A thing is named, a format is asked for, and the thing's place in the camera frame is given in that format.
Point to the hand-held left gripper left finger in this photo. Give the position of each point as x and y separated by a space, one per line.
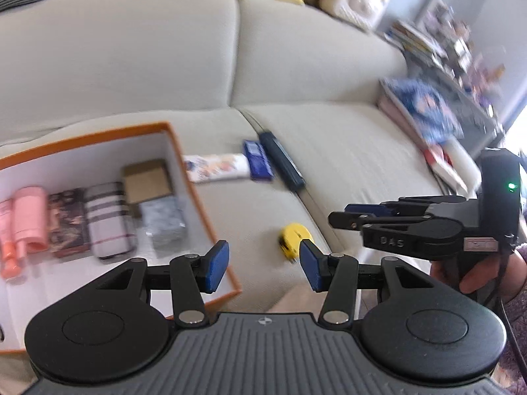
216 265

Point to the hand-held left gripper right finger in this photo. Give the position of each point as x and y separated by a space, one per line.
311 265

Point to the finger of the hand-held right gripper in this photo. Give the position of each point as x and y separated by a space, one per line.
346 221
366 209

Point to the small yellow object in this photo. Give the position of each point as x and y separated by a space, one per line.
294 234

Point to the grey silver packet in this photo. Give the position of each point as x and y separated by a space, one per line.
162 222

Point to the orange storage box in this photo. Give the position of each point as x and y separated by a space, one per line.
49 160

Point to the person's right forearm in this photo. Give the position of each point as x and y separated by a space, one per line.
516 312

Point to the person's right hand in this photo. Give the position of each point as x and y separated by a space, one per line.
479 284

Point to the white cushion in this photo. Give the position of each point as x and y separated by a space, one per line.
463 164

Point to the dark blue pen case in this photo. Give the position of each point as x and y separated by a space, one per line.
282 160

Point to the white printed tube box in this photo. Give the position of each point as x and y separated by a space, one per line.
214 166

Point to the blue box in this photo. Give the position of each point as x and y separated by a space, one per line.
257 160

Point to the brown cardboard box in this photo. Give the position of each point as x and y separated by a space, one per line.
146 183

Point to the plaid case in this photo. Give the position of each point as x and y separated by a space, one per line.
109 222

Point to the blue patterned book stack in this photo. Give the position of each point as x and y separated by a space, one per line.
424 107

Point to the beige sofa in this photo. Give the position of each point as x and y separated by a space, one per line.
329 70

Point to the dark patterned box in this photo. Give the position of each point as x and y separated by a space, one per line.
68 222

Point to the cluttered grey shelf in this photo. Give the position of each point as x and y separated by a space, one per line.
453 49

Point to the pink bottle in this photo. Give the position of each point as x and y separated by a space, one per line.
29 214

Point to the orange pink tube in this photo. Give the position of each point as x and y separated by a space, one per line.
8 251

